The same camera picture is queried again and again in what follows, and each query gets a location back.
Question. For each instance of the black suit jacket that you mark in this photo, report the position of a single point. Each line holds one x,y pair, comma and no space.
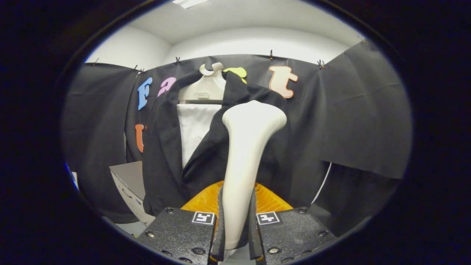
206,158

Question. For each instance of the rectangular ceiling light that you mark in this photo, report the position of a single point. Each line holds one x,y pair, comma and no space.
189,2

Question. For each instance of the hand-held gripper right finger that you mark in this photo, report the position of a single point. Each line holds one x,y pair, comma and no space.
290,232

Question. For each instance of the grey white cabinet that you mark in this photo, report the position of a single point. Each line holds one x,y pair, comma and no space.
128,184

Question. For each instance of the row of small cloth clips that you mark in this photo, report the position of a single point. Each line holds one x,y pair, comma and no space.
271,54

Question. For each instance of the white blue panel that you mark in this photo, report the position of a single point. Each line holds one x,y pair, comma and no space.
73,178

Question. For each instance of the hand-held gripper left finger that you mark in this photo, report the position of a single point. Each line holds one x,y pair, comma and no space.
180,232

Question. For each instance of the white mannequin torso stand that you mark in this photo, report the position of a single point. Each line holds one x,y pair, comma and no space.
195,125

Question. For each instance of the black backdrop cloth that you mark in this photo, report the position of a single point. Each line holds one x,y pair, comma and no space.
360,121

